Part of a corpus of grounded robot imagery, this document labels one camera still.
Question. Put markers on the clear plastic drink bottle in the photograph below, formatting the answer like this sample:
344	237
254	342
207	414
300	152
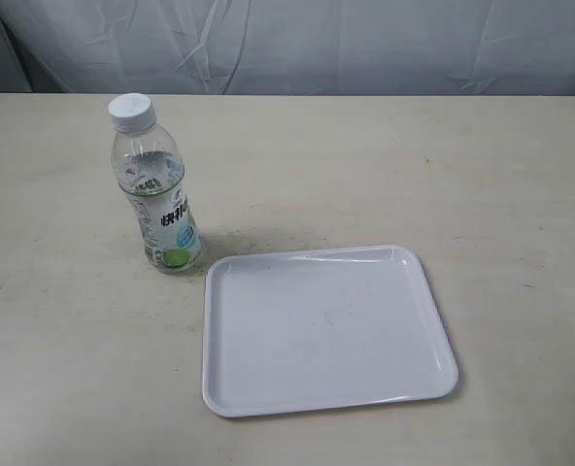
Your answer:
150	171

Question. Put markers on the white plastic tray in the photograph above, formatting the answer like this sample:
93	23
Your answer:
311	330

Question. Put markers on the white backdrop cloth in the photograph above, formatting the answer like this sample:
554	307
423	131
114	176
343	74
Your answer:
297	47

